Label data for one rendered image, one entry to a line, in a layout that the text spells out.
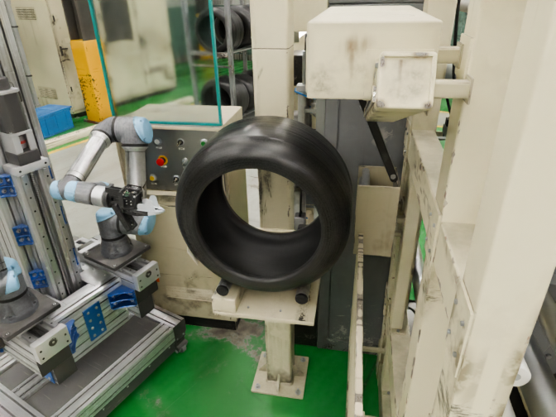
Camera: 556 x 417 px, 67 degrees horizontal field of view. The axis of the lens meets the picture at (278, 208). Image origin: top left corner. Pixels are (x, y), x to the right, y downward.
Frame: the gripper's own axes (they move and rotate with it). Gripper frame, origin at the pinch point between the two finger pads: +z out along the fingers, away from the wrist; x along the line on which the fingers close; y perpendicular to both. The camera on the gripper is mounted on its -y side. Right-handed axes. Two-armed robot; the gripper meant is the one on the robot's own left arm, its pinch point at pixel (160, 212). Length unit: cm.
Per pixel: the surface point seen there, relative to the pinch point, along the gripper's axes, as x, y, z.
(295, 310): -6, -27, 53
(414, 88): -46, 63, 68
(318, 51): -36, 66, 50
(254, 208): 215, -115, -7
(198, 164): -10.9, 26.2, 17.7
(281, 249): 13.7, -15.6, 43.1
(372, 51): -36, 67, 61
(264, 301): -3.0, -28.6, 40.8
